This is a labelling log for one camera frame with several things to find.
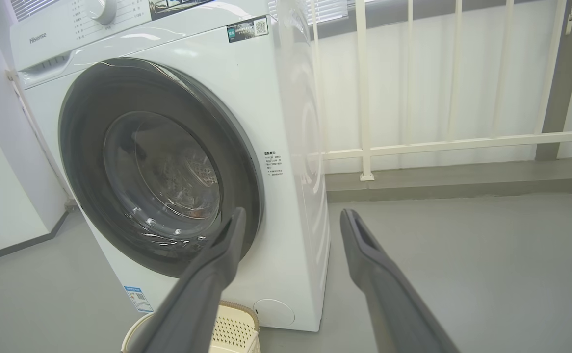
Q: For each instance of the white front-loading washing machine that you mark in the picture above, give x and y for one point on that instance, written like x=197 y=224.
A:
x=291 y=98

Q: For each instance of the white wall pipe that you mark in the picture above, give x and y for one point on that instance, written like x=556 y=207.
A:
x=36 y=137

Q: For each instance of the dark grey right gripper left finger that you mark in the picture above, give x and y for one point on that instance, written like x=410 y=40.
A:
x=193 y=304

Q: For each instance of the steel perforated washer drum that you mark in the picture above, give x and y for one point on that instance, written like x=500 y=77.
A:
x=178 y=181

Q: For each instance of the white metal railing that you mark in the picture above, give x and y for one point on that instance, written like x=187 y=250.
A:
x=462 y=144

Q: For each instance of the cream perforated laundry basket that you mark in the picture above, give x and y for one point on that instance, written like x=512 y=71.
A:
x=234 y=326

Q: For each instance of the dark QR code sticker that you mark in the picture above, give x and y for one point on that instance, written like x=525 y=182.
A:
x=246 y=29

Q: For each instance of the small black text label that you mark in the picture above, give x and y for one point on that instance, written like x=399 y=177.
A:
x=273 y=164

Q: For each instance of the round white filter cover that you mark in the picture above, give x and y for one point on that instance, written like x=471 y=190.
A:
x=273 y=313

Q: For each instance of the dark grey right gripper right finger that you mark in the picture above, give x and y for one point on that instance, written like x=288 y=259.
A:
x=394 y=304

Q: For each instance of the blue energy label sticker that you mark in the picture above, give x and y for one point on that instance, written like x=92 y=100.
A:
x=139 y=299

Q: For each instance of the black round glass washer door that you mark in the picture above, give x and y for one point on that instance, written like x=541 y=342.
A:
x=90 y=147

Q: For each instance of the white control dial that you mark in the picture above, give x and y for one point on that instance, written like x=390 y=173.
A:
x=102 y=10

